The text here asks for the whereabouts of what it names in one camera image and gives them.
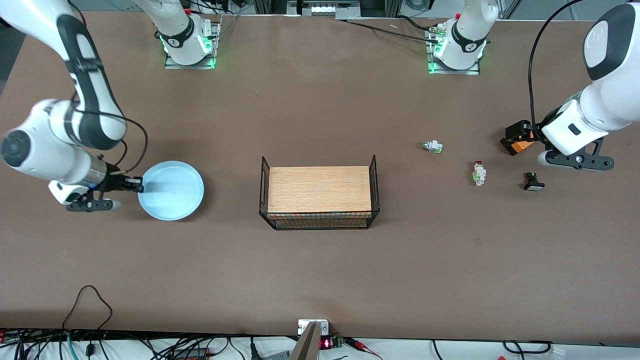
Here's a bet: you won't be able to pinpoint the light blue plate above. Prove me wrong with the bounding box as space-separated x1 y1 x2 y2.
137 160 205 221

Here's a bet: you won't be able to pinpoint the black square white-cap pushbutton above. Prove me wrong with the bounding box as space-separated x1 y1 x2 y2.
523 171 546 192

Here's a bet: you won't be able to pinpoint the wooden board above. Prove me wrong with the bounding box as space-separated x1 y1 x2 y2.
268 166 373 217

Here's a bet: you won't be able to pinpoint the red black probe leads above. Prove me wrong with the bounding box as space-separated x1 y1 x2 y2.
344 338 385 360

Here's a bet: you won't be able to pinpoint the orange button enclosure box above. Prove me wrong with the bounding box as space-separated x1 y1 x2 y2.
500 134 540 156

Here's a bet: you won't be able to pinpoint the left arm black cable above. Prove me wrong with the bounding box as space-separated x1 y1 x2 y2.
528 0 586 143

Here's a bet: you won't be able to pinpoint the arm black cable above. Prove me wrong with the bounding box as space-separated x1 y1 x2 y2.
70 95 149 175
528 0 586 143

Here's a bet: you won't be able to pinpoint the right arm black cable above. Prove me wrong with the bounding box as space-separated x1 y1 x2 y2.
70 95 149 175

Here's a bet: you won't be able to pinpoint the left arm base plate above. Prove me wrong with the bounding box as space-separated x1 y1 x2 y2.
425 22 482 76

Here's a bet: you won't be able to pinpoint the black looped cable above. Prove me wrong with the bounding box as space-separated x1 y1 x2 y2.
62 285 114 333

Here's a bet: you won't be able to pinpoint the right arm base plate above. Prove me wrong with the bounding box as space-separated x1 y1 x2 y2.
164 20 222 70

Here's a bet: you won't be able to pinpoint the long black table cable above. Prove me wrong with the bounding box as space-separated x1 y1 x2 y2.
336 18 443 43

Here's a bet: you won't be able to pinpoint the teal cable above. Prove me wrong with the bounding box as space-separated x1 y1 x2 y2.
59 334 80 360

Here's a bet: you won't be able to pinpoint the tangled black cable bundle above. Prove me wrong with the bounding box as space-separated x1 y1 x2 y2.
0 327 301 360

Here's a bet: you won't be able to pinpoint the black wire mesh basket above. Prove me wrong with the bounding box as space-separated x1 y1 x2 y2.
258 154 381 231

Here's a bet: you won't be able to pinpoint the black coiled cable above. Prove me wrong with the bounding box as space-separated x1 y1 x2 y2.
502 340 554 357

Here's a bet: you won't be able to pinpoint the aluminium frame equipment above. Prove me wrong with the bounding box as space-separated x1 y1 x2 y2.
252 0 401 20

